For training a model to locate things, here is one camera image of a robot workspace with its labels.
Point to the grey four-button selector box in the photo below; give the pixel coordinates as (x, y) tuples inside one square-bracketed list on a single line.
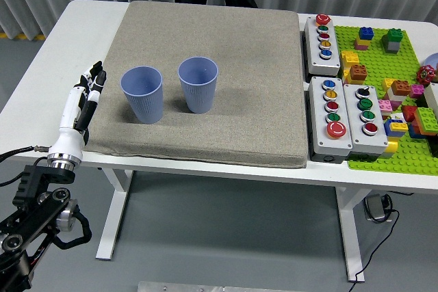
[(352, 117)]

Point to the wide grey five-button box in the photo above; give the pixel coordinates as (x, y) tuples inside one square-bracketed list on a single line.
[(318, 128)]

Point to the lavender bowl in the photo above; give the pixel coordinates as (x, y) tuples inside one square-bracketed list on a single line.
[(432, 61)]

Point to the green grey brick stack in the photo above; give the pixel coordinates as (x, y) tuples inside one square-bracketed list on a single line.
[(393, 40)]

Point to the grey power adapter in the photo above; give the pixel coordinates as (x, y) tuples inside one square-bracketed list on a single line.
[(374, 208)]

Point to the white table leg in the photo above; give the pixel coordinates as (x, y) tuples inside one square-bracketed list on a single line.
[(350, 234), (114, 210)]

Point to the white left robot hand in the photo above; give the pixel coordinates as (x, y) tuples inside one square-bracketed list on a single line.
[(70, 124)]

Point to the blue ribbed plastic cup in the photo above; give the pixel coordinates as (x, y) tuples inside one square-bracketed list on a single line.
[(198, 97), (143, 104)]

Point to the orange toy brick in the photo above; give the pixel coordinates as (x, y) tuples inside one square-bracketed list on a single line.
[(358, 74)]

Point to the grey-brown fabric mat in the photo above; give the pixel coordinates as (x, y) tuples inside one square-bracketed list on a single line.
[(239, 83)]

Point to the yellow grey brick stack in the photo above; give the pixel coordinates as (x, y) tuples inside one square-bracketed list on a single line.
[(391, 148)]

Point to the slim grey five-button box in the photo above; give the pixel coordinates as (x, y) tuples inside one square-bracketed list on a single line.
[(313, 49)]

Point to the white block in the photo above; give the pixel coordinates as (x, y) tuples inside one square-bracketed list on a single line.
[(432, 98)]

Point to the green orange brick stack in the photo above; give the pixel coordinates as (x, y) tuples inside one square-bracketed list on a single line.
[(427, 120)]

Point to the red toy brick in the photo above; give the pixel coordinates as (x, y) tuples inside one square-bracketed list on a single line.
[(409, 113)]

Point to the red valve handwheel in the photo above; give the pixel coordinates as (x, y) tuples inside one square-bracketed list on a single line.
[(425, 75)]

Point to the pink toy brick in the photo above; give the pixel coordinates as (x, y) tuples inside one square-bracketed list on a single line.
[(416, 91)]

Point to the orange white brick stack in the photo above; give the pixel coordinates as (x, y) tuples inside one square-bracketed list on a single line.
[(400, 88)]

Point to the green studded baseplate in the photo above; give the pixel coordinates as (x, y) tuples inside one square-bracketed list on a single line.
[(376, 63)]

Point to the yellow toy brick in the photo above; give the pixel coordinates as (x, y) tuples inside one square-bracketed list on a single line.
[(349, 59)]

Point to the blue yellow pink brick stack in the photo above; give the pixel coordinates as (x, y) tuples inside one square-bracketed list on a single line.
[(364, 37)]

